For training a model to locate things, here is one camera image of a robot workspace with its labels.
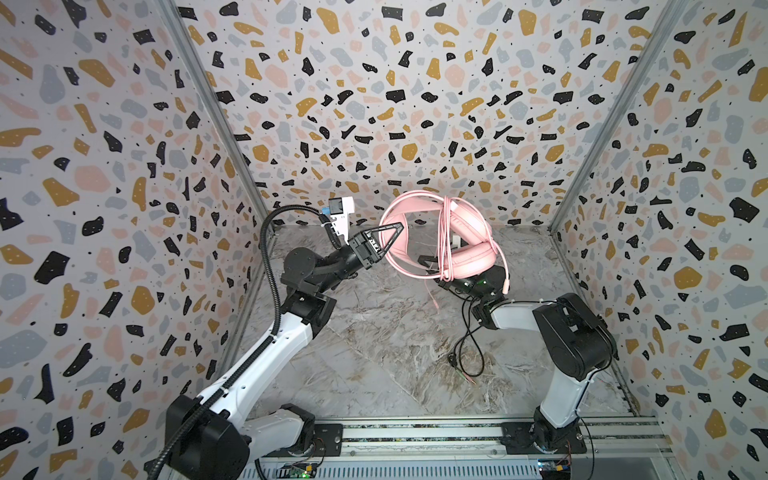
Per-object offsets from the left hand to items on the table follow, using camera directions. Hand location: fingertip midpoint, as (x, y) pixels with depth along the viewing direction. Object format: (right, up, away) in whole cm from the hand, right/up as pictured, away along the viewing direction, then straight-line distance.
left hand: (402, 228), depth 54 cm
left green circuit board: (-25, -56, +16) cm, 63 cm away
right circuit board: (+37, -56, +17) cm, 69 cm away
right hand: (+4, -6, +22) cm, 23 cm away
